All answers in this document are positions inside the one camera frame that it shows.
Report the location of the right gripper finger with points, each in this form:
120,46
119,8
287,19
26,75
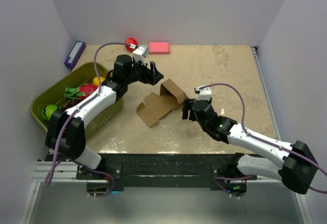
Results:
189,114
185,109

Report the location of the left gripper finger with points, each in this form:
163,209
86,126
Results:
156,77
153,68

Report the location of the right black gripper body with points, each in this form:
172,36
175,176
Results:
205,125

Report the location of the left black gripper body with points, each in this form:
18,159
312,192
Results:
139,73

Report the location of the brown cardboard box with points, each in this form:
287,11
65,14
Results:
154,107

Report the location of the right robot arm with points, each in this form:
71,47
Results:
292,164

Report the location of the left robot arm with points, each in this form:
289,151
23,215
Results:
66,132

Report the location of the pink box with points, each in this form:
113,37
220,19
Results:
159,48

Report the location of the purple box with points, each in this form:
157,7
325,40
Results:
74,55

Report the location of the red apple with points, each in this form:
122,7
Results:
131,44

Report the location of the olive green basket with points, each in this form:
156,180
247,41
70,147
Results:
55,95

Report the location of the red dragon fruit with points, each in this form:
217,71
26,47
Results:
81,92

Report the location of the purple grapes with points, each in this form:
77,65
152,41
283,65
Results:
71,103

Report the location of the toy watermelon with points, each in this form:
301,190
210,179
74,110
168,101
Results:
48,110

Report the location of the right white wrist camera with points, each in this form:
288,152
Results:
204,93

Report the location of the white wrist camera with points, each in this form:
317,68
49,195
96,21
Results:
204,93
140,53

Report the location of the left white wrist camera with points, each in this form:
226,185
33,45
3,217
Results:
140,53

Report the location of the black base frame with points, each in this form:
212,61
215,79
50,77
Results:
213,171

